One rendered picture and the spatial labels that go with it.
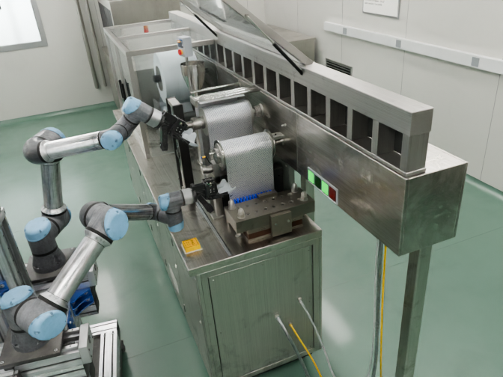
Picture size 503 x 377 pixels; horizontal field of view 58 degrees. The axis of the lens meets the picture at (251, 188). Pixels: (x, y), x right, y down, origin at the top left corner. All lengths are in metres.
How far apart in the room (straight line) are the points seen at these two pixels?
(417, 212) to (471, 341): 1.58
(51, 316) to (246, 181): 1.03
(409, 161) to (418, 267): 0.53
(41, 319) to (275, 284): 1.05
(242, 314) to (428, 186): 1.14
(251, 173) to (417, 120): 0.98
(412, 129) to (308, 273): 1.10
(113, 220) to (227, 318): 0.78
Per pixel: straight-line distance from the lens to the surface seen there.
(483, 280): 3.51
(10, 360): 2.02
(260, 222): 2.09
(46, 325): 1.80
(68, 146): 2.00
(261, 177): 2.22
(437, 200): 1.63
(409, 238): 1.64
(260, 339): 2.45
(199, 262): 2.05
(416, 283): 1.93
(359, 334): 2.95
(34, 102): 7.66
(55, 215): 2.38
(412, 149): 1.48
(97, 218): 1.84
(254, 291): 2.22
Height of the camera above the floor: 2.12
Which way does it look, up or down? 28 degrees down
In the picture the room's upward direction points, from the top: 5 degrees counter-clockwise
